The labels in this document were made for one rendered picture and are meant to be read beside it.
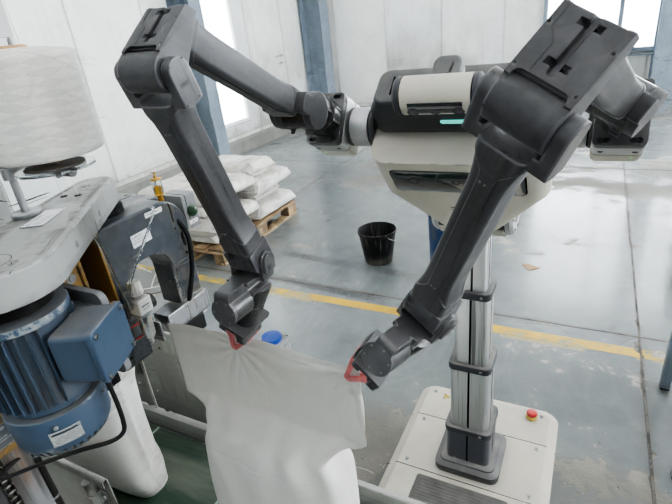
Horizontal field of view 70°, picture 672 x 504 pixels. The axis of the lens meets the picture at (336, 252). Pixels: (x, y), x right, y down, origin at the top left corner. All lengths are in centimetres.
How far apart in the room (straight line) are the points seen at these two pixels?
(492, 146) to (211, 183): 46
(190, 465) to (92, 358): 108
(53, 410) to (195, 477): 96
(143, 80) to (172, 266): 61
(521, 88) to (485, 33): 831
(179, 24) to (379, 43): 864
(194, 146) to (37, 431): 50
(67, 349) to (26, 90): 37
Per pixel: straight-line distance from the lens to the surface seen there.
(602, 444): 239
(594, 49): 52
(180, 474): 183
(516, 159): 53
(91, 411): 92
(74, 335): 80
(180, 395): 203
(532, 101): 50
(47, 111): 82
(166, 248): 122
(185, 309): 130
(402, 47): 919
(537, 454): 193
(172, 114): 75
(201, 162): 79
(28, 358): 85
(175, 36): 75
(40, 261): 79
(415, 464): 185
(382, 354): 75
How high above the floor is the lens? 167
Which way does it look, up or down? 25 degrees down
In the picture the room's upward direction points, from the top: 7 degrees counter-clockwise
